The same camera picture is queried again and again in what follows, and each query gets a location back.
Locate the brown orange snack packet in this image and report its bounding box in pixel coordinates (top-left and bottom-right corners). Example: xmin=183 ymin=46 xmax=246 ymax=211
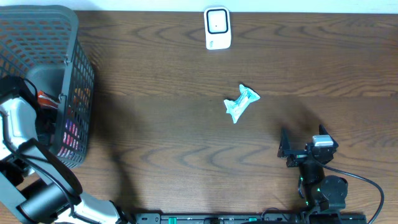
xmin=37 ymin=91 xmax=60 ymax=110

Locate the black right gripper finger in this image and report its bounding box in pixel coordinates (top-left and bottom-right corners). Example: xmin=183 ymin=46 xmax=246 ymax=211
xmin=318 ymin=124 xmax=333 ymax=140
xmin=277 ymin=128 xmax=291 ymax=158

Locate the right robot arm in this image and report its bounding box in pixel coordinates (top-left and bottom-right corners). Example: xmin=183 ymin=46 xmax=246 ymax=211
xmin=277 ymin=125 xmax=348 ymax=224

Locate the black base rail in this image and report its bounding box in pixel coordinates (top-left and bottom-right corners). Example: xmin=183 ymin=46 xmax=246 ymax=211
xmin=134 ymin=211 xmax=367 ymax=224

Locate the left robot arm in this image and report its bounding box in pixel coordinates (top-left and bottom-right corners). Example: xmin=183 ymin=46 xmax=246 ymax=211
xmin=1 ymin=76 xmax=132 ymax=223

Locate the grey plastic mesh basket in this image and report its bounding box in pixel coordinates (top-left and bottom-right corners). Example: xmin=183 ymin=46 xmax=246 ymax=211
xmin=1 ymin=6 xmax=95 ymax=169

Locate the teal snack packet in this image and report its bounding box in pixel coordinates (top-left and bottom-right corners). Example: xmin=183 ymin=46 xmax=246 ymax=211
xmin=223 ymin=84 xmax=261 ymax=124

